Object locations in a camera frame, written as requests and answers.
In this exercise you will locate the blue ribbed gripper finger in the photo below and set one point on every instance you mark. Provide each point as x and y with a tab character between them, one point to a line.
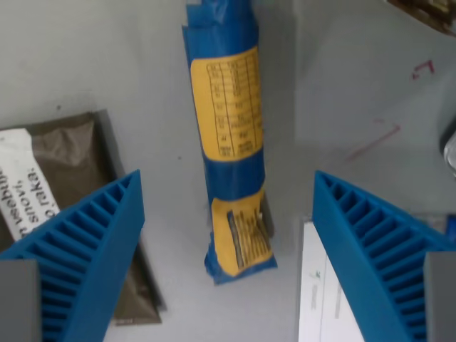
92	242
360	242

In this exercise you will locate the blue bag with yellow label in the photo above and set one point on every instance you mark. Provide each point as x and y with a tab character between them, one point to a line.
228	114

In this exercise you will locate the white name badge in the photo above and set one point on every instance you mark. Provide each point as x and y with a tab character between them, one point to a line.
313	303

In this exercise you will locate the brown pouch with white label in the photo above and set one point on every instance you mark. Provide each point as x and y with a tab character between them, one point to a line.
71	149

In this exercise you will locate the shiny grey object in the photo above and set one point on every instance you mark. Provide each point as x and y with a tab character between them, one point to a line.
449	149

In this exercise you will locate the brown cardboard object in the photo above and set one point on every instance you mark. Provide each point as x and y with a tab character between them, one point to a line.
427	12

